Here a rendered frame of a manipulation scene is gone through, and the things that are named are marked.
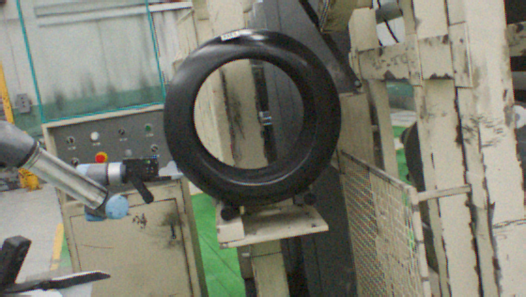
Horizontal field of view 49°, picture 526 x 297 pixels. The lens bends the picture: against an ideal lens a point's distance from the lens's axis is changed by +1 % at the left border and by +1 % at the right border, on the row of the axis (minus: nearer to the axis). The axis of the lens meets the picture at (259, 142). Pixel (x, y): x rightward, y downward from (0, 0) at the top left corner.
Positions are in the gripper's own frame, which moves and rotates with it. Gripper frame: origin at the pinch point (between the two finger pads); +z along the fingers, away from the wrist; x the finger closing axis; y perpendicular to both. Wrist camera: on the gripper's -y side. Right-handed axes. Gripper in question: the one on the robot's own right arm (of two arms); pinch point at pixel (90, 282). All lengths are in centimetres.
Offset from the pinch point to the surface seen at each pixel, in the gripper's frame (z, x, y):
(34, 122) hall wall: -503, -855, -121
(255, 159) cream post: 4, -138, -13
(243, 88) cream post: 4, -134, -41
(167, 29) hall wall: -270, -957, -265
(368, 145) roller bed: 48, -141, -13
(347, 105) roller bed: 42, -137, -29
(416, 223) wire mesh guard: 55, -62, 7
